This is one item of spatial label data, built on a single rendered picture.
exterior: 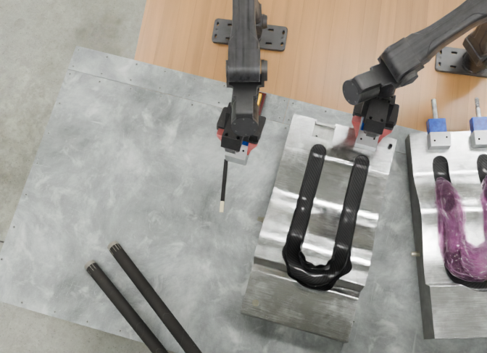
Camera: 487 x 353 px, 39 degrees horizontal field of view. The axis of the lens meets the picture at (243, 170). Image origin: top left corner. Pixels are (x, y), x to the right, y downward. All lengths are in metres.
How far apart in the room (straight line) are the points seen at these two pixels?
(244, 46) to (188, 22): 0.52
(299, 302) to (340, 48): 0.69
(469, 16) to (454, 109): 0.44
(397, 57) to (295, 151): 0.36
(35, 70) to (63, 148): 1.05
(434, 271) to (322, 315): 0.28
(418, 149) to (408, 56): 0.34
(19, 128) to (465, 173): 1.73
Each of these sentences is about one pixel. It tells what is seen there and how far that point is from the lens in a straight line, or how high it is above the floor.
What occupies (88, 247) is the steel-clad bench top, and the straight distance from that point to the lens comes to 1.76.
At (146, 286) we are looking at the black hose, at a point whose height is 0.86.
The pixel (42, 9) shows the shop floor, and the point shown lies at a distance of 2.97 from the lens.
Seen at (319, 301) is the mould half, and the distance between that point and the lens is 1.64.
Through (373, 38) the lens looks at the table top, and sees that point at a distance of 1.90.
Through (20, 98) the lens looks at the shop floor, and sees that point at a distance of 2.83.
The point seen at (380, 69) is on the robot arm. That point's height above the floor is 1.11.
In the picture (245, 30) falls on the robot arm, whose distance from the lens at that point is 1.42.
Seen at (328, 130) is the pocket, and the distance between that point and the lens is 1.72.
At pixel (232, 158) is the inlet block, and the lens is 1.60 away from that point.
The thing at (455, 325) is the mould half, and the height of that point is 0.91.
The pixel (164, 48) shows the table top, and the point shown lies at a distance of 1.89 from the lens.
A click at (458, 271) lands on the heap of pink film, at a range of 1.67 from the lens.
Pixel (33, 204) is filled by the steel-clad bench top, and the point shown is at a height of 0.80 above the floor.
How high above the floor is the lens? 2.49
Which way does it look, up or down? 75 degrees down
